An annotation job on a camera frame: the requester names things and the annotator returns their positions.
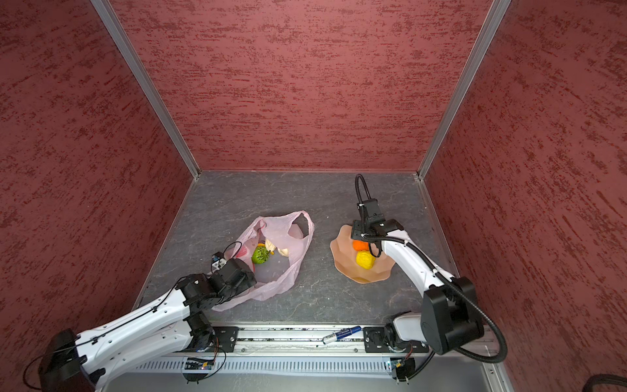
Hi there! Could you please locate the fake orange fruit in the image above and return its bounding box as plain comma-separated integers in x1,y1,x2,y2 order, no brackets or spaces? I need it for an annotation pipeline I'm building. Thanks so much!
352,240,370,253

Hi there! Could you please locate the fake green fruit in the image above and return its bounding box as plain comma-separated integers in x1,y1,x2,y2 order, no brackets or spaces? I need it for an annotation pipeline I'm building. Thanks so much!
251,244,271,265

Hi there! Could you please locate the fake yellow lemon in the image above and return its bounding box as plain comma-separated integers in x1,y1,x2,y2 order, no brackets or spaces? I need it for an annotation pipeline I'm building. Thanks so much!
355,252,376,270

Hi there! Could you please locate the pink faceted plastic bowl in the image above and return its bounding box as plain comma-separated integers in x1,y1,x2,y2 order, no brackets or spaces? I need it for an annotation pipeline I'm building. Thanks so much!
330,225,395,284

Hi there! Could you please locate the pink translucent plastic bag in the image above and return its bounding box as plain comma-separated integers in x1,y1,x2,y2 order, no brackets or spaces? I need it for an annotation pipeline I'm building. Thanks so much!
212,211,314,312

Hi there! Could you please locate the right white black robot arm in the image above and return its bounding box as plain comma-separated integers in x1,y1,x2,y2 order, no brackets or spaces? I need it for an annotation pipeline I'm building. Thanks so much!
351,199,484,354

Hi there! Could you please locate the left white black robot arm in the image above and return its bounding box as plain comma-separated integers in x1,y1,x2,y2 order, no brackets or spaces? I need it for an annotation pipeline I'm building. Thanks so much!
39,258,256,391

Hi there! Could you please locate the fake yellow banana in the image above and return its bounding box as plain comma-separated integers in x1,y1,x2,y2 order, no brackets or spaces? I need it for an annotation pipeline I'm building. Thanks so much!
261,241,276,252

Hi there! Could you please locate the left small circuit board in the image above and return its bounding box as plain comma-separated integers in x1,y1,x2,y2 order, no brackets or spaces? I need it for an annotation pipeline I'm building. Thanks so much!
184,358,216,372

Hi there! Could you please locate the small circuit board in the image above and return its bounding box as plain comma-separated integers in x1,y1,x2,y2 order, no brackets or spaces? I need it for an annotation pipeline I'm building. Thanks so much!
184,358,216,372
390,358,416,382

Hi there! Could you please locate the blue white marker pen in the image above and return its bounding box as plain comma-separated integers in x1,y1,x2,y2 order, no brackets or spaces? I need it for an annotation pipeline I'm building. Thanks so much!
322,326,362,345

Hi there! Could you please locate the right small circuit board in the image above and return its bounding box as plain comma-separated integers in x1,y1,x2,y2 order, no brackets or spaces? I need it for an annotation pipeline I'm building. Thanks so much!
390,358,416,382

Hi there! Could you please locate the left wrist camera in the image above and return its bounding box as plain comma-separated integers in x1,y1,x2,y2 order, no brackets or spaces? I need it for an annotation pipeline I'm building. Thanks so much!
210,252,227,274

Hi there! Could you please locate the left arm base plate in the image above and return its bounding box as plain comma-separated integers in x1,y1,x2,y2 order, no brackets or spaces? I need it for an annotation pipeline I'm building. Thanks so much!
208,326,240,354

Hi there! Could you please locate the aluminium front rail frame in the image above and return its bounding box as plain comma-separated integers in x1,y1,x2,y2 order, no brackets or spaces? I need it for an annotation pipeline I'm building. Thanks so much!
80,322,513,392

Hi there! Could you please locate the thin black left cable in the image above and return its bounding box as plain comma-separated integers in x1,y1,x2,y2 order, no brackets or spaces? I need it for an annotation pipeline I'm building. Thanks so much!
21,239,246,392

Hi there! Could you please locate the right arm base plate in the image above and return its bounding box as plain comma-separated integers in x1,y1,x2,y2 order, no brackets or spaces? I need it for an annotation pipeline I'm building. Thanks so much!
362,326,429,354

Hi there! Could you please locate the black corrugated cable conduit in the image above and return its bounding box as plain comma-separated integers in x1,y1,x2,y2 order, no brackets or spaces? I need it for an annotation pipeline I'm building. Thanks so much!
354,173,509,364

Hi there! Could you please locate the right aluminium corner post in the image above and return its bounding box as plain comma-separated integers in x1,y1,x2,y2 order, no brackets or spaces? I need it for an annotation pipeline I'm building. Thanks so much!
417,0,511,182

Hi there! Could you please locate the aluminium corner post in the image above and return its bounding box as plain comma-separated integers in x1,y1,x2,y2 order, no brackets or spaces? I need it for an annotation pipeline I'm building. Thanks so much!
417,0,511,182
91,0,202,181

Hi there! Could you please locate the black hose bottom corner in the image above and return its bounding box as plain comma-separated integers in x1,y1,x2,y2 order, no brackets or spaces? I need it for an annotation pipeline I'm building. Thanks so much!
581,373,627,392

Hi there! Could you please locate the left aluminium corner post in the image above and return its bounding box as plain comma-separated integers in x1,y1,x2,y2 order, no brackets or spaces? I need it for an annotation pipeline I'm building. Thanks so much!
91,0,202,181

